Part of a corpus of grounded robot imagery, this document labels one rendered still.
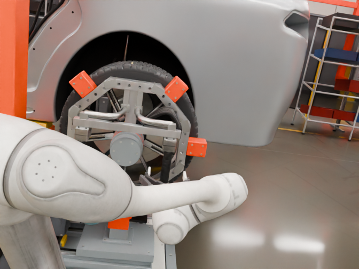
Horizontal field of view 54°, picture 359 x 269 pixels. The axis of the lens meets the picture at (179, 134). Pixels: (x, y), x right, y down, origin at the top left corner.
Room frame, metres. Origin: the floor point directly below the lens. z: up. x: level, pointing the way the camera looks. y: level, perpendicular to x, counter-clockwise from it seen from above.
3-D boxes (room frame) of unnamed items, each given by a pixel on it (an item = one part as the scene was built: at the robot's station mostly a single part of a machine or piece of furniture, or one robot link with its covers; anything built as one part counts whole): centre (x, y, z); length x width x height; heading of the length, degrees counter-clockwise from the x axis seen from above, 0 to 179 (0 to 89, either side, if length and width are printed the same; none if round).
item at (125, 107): (1.41, 0.31, 1.03); 0.19 x 0.18 x 0.11; 6
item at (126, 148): (1.47, 0.22, 0.85); 0.21 x 0.14 x 0.14; 6
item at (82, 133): (1.32, 0.37, 0.93); 0.09 x 0.05 x 0.05; 6
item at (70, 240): (1.70, 0.30, 0.13); 0.50 x 0.36 x 0.10; 96
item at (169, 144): (1.35, 0.04, 0.93); 0.09 x 0.05 x 0.05; 6
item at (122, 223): (1.58, 0.23, 0.48); 0.16 x 0.12 x 0.17; 6
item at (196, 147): (1.58, -0.09, 0.85); 0.09 x 0.08 x 0.07; 96
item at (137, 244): (1.71, 0.25, 0.32); 0.40 x 0.30 x 0.28; 96
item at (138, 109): (1.43, 0.12, 1.03); 0.19 x 0.18 x 0.11; 6
